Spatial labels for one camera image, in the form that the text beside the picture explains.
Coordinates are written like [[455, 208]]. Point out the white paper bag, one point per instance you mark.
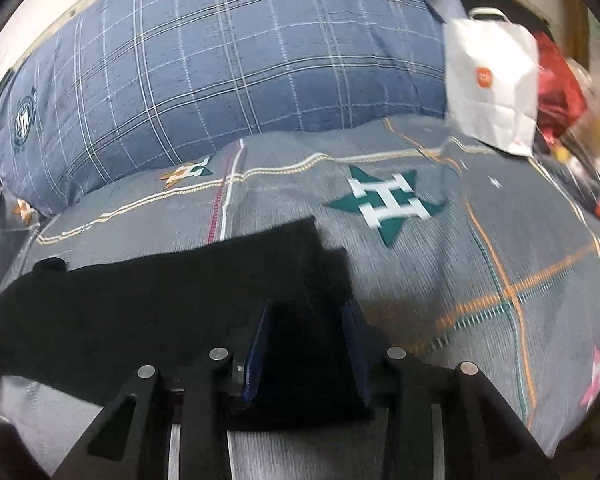
[[490, 85]]

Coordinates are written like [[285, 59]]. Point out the black pants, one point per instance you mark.
[[130, 310]]

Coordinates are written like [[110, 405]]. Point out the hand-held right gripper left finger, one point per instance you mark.
[[256, 360]]

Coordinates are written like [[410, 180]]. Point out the red plastic bag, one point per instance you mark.
[[560, 90]]

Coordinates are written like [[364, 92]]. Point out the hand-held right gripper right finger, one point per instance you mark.
[[356, 360]]

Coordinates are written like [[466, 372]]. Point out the grey patterned bedsheet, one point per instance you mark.
[[430, 285]]

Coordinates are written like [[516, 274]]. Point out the blue plaid pillow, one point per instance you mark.
[[230, 60]]

